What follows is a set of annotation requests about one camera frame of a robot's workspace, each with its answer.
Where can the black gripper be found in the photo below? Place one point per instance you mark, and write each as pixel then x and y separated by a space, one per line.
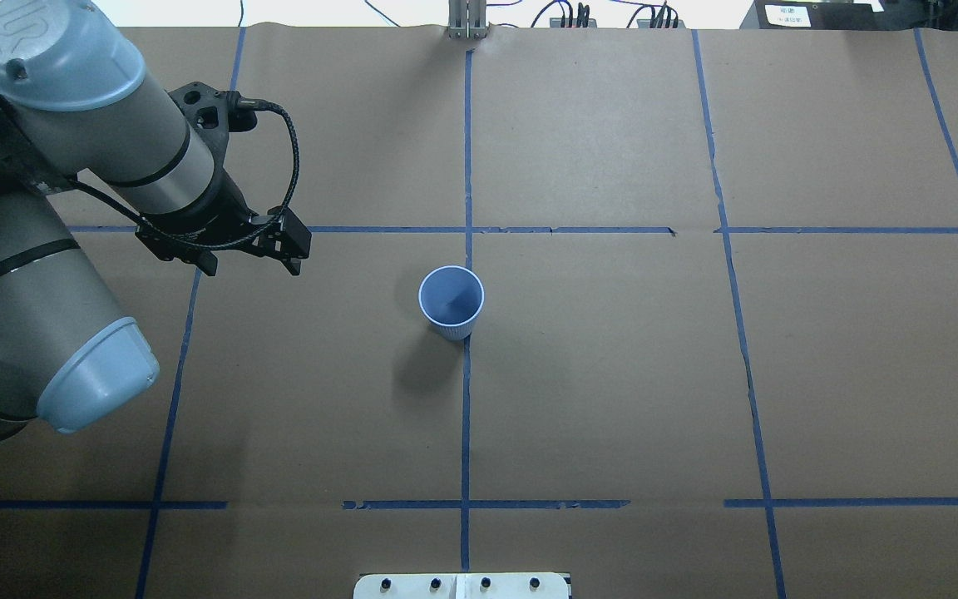
pixel 221 214

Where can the blue ribbed plastic cup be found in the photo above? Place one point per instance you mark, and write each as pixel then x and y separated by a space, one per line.
pixel 451 299

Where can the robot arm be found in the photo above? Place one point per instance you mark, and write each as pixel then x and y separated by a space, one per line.
pixel 80 111

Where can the black box with label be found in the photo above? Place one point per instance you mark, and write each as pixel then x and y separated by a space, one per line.
pixel 812 15

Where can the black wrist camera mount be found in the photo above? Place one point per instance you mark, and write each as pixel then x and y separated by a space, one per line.
pixel 215 114

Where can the aluminium frame post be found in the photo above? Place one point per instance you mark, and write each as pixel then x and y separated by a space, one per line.
pixel 467 19

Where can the white pedestal column base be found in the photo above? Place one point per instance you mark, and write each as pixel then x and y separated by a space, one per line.
pixel 465 585

